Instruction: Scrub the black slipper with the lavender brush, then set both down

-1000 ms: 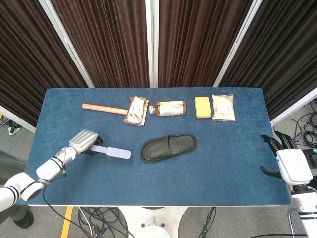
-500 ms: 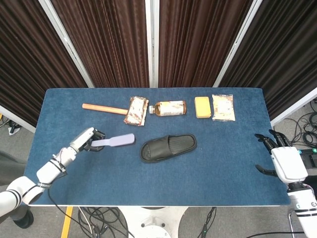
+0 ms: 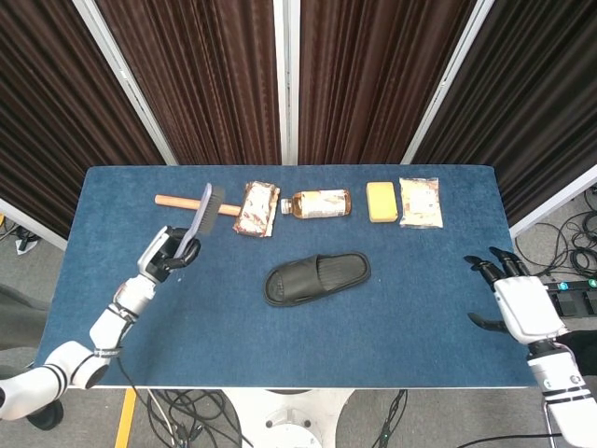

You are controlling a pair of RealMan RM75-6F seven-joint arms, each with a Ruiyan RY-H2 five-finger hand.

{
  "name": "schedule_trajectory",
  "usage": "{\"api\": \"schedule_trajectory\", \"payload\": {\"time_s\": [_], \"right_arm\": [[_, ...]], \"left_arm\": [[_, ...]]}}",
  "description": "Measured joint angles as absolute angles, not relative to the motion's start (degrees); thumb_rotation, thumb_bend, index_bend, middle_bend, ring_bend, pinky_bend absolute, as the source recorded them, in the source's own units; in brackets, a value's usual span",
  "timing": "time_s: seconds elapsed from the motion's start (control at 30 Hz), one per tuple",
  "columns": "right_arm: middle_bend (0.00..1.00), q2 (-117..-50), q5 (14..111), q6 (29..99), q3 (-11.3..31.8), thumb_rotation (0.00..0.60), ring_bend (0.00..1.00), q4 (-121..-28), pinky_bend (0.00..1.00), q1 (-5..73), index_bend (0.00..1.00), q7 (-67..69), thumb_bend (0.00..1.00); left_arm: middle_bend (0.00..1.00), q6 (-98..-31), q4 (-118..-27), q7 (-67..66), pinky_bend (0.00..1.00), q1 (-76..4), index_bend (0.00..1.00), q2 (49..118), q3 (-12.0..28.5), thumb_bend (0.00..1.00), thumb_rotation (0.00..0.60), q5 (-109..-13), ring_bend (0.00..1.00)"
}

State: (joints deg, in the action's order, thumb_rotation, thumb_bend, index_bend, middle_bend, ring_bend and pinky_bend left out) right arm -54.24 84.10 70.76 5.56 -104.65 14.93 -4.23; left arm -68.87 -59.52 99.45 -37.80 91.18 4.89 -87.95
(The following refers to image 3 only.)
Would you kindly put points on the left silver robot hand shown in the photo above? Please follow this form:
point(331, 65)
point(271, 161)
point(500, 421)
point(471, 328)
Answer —
point(161, 254)

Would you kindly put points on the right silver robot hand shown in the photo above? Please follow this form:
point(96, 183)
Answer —
point(527, 308)

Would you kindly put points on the lavender cleaning brush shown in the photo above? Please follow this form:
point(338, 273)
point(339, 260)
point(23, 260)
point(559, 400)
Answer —
point(208, 210)

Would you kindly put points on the black slipper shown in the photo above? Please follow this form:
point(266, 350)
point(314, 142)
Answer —
point(303, 280)

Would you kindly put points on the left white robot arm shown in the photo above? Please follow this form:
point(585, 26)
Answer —
point(70, 364)

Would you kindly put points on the black pedal box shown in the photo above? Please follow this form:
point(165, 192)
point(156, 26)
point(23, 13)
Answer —
point(578, 305)

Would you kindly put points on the brown white snack packet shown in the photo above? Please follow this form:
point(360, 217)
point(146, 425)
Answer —
point(255, 210)

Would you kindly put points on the small blue white floor item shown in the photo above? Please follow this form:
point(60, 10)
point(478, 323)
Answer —
point(27, 243)

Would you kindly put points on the clear snack bag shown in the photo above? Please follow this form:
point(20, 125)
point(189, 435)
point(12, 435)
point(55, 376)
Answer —
point(420, 203)

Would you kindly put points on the yellow floor tape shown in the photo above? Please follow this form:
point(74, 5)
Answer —
point(126, 417)

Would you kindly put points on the amber tea bottle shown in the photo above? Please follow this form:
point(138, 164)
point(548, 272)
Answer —
point(322, 203)

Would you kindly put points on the brown fabric partition panel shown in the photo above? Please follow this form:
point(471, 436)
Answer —
point(56, 116)
point(373, 84)
point(200, 84)
point(536, 116)

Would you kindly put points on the yellow sponge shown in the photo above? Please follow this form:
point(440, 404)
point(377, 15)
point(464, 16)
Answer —
point(382, 201)

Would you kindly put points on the blue table mat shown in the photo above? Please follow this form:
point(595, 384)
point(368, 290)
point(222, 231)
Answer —
point(326, 345)

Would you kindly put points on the white table base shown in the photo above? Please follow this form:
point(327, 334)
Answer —
point(289, 420)

